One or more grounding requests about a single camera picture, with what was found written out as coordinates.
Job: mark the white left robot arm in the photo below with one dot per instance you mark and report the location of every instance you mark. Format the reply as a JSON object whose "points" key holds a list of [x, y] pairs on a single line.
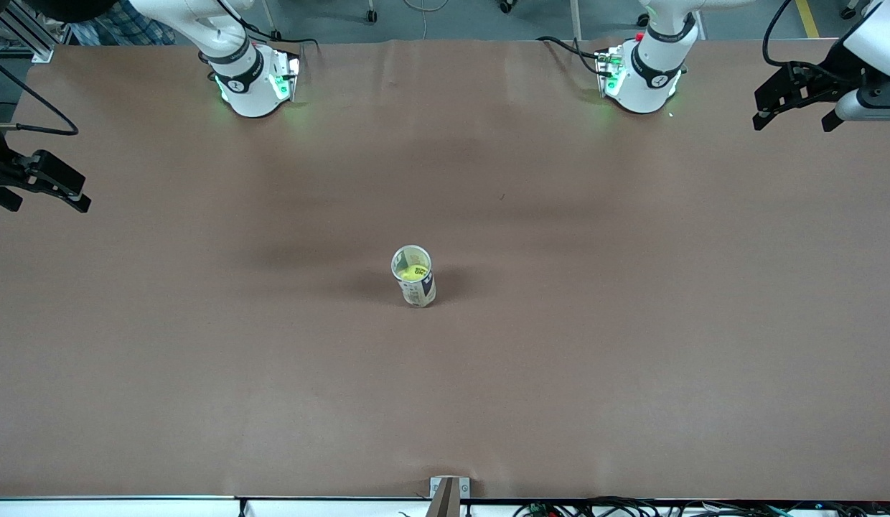
{"points": [[653, 79]]}

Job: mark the white metal leg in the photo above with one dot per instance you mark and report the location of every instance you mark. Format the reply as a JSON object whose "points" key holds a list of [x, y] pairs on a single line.
{"points": [[575, 18]]}

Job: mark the white table edge rail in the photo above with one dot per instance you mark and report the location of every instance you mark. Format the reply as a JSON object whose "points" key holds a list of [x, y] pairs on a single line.
{"points": [[129, 508]]}

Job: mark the clear tennis ball can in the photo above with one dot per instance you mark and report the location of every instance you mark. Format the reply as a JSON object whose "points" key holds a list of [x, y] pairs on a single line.
{"points": [[420, 293]]}

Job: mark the blue plaid cloth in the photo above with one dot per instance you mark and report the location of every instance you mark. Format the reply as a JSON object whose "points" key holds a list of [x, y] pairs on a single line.
{"points": [[129, 29]]}

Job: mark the grey bracket with brown post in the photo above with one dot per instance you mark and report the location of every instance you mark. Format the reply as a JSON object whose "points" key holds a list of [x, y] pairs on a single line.
{"points": [[448, 495]]}

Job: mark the yellow tennis ball black print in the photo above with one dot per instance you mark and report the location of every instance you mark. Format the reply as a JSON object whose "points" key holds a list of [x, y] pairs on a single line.
{"points": [[414, 273]]}

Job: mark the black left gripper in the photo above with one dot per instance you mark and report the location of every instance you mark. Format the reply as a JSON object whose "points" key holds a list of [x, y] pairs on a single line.
{"points": [[830, 83]]}

